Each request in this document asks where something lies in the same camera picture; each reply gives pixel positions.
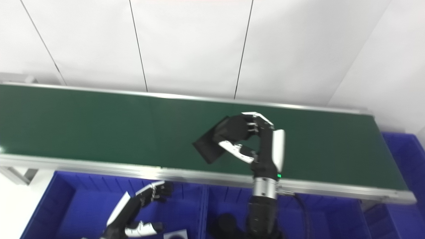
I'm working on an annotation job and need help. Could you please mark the green conveyor belt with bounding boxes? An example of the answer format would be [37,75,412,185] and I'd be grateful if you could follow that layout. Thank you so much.
[0,84,409,192]
[0,81,417,205]

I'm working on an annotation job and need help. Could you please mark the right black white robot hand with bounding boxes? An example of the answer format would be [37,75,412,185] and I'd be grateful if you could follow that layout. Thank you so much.
[217,112,286,182]

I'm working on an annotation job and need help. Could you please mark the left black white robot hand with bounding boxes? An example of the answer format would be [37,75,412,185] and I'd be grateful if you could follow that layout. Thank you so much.
[99,181,174,239]

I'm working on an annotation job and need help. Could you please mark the black cylinder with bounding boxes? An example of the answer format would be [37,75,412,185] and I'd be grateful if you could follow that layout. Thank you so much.
[209,213,249,239]
[192,114,253,165]

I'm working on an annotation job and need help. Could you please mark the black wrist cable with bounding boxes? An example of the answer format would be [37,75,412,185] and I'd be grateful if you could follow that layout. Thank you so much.
[277,189,311,239]

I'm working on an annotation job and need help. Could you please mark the aluminium conveyor leg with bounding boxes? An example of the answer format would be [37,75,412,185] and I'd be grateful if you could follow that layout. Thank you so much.
[360,199,389,212]
[0,166,39,185]

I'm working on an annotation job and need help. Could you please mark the grey square plate with hole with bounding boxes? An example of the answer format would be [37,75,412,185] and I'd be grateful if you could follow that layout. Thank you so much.
[163,229,188,239]

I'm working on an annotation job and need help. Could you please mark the blue plastic bin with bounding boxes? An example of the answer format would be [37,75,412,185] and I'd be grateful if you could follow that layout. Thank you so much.
[363,132,425,239]
[201,185,373,239]
[20,171,208,239]

